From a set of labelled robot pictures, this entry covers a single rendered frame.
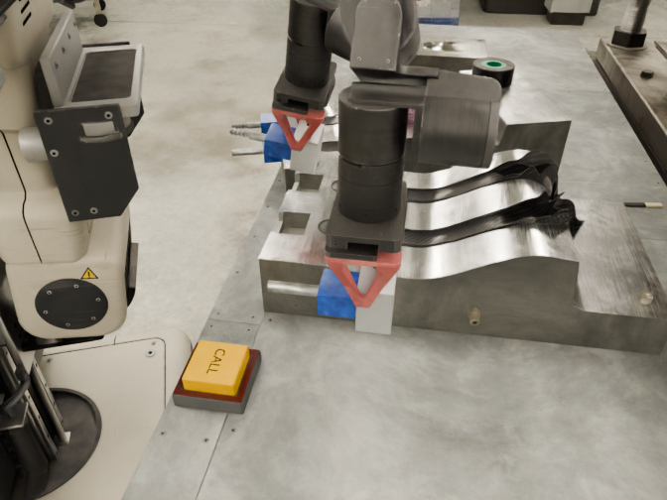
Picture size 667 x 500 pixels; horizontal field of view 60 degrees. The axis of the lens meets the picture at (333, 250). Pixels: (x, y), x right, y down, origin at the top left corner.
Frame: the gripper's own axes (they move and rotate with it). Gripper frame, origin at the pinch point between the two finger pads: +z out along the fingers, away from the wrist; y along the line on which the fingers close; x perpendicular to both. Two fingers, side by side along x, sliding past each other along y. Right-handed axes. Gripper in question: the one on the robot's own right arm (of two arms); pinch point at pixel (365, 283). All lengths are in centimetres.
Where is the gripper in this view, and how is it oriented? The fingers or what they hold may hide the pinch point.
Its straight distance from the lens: 57.7
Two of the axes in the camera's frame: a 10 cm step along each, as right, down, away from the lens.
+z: 0.0, 8.0, 6.0
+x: -9.9, -0.9, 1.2
